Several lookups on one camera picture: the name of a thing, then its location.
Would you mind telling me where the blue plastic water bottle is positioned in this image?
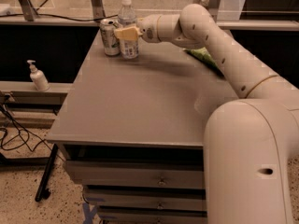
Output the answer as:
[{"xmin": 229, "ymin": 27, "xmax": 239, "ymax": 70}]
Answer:
[{"xmin": 118, "ymin": 0, "xmax": 138, "ymax": 59}]

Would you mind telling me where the black metal stand leg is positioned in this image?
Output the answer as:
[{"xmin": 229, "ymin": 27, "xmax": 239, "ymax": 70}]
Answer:
[{"xmin": 35, "ymin": 144, "xmax": 58, "ymax": 203}]

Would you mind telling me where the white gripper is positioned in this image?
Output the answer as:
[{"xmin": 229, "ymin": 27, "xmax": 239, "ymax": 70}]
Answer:
[{"xmin": 114, "ymin": 15, "xmax": 160, "ymax": 43}]

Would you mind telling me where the grey drawer cabinet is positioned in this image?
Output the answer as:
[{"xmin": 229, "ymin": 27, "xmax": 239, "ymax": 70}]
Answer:
[{"xmin": 47, "ymin": 37, "xmax": 236, "ymax": 224}]

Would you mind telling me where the green chip bag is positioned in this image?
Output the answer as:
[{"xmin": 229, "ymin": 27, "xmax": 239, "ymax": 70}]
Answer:
[{"xmin": 184, "ymin": 48, "xmax": 220, "ymax": 71}]

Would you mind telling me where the metal window frame rail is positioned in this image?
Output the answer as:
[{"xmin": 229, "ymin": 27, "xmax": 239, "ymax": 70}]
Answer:
[{"xmin": 1, "ymin": 0, "xmax": 299, "ymax": 32}]

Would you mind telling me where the black cable on ledge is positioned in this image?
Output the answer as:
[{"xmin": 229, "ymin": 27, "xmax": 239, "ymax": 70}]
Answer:
[{"xmin": 0, "ymin": 12, "xmax": 120, "ymax": 22}]

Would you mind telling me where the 7up soda can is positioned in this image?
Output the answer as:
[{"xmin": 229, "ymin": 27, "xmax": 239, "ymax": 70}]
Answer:
[{"xmin": 100, "ymin": 19, "xmax": 121, "ymax": 56}]

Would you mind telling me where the white pump soap bottle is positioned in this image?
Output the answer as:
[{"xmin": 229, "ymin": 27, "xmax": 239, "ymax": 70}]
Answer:
[{"xmin": 27, "ymin": 60, "xmax": 50, "ymax": 91}]

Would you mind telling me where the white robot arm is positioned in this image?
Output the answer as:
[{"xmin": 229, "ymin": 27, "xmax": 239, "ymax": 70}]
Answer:
[{"xmin": 115, "ymin": 4, "xmax": 299, "ymax": 224}]

